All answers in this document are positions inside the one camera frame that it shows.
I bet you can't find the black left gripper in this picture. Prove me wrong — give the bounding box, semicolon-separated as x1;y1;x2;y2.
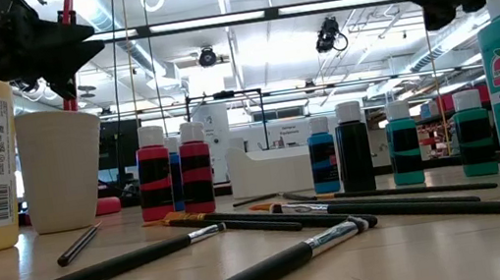
0;0;114;112

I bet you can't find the small green paint bottle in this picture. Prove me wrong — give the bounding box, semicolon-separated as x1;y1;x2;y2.
449;85;500;180

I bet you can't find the small teal paint bottle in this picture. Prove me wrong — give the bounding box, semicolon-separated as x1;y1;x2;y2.
381;97;427;188

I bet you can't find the small red paint bottle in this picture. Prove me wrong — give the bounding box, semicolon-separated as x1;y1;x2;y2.
130;123;179;223
171;119;220;218

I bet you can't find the small dark blue paint bottle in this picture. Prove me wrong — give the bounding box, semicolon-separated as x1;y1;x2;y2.
162;135;190;214

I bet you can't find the small black paint bottle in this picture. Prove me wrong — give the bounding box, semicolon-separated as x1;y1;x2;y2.
329;98;378;196

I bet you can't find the small light blue paint bottle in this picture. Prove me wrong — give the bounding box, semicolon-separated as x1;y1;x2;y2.
304;114;343;196

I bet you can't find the thin black paintbrush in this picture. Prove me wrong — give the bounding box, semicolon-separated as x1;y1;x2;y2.
280;187;320;205
231;192;281;209

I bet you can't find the wide orange bristle paintbrush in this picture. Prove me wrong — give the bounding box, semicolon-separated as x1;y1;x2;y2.
163;181;380;259

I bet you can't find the shelf with red bins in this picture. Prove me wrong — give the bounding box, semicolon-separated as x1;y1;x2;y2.
411;83;500;163

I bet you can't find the white cup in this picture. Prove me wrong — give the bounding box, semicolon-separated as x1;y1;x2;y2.
11;101;118;238

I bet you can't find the white cylindrical tank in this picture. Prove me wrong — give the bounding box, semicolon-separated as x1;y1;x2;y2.
189;101;239;187

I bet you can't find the white storage bin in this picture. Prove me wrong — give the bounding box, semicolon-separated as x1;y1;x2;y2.
223;135;317;202

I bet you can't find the yellow hanging cord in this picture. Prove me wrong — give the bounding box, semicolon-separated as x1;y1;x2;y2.
415;0;453;157

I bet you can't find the black overhead camera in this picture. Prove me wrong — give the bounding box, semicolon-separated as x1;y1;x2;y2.
310;14;350;57

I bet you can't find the black ceiling camera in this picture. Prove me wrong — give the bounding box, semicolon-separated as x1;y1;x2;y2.
195;44;220;70

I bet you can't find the black stand frame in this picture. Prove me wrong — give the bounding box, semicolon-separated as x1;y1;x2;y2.
182;84;272;162

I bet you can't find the black overhead rig frame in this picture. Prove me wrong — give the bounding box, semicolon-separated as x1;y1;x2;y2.
84;0;409;49

